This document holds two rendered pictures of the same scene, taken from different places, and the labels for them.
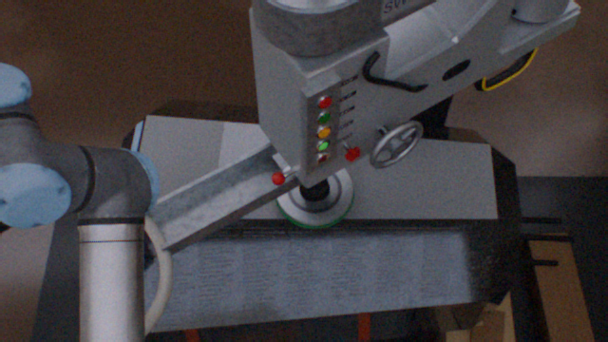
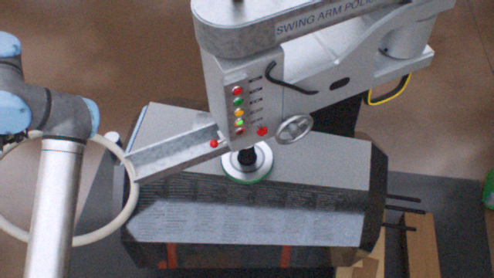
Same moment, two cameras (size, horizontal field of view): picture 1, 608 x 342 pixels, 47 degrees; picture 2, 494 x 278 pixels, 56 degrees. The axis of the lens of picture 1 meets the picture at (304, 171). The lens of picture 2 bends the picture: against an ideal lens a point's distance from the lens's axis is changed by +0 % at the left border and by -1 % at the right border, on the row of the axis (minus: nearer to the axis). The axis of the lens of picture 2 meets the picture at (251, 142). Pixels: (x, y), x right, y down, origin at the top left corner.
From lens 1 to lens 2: 0.25 m
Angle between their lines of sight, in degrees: 6
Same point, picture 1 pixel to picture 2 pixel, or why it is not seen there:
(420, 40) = (312, 60)
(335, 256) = (257, 205)
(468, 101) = (377, 120)
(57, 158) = (25, 91)
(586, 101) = (458, 127)
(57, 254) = (95, 190)
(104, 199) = (56, 123)
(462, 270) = (342, 223)
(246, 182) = (197, 146)
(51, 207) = (16, 121)
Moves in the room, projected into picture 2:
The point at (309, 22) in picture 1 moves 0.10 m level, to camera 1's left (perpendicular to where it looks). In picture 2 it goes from (223, 34) to (186, 31)
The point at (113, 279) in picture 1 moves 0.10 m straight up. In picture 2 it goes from (55, 174) to (35, 147)
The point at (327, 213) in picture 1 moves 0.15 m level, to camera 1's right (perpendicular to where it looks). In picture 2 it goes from (252, 174) to (289, 177)
